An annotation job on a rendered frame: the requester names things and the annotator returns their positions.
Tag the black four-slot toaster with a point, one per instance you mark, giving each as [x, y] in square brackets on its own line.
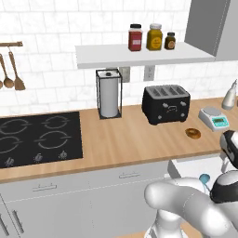
[165, 107]

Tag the wooden spoon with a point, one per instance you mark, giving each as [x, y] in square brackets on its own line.
[8, 82]

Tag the brown bagel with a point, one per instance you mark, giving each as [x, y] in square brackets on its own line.
[189, 134]

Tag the white wall outlet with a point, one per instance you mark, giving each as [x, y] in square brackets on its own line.
[125, 75]
[149, 73]

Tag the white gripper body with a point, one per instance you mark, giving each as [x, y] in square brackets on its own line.
[225, 165]

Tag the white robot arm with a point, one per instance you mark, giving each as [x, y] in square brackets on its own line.
[173, 198]

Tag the black hob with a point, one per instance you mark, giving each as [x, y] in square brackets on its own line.
[40, 139]

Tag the grey cupboard door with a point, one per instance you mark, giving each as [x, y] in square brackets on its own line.
[55, 220]
[2, 204]
[121, 210]

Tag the white wall shelf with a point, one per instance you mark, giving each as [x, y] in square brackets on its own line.
[139, 55]

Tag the white paper towel roll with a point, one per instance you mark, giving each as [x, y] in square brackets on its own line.
[108, 96]

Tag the wooden spatula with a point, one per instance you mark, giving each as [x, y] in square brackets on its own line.
[19, 83]

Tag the white kitchen scale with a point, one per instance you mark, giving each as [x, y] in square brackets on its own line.
[214, 119]

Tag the blue ladle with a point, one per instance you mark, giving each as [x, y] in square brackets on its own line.
[204, 178]

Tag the yellow jar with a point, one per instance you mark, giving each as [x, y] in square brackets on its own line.
[154, 38]

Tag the open white drawer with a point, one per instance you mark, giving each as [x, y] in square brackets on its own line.
[192, 167]

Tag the wooden tool rail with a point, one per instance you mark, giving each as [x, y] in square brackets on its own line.
[12, 44]

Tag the grey wall cupboard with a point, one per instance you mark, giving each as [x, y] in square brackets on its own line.
[210, 28]

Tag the small dark brown jar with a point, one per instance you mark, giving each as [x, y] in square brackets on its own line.
[170, 42]

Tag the grey drawer front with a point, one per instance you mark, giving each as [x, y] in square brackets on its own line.
[68, 187]
[102, 179]

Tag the red jar with black lid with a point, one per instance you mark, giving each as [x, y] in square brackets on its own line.
[135, 38]

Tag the white spray bottle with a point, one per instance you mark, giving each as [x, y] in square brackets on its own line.
[229, 96]

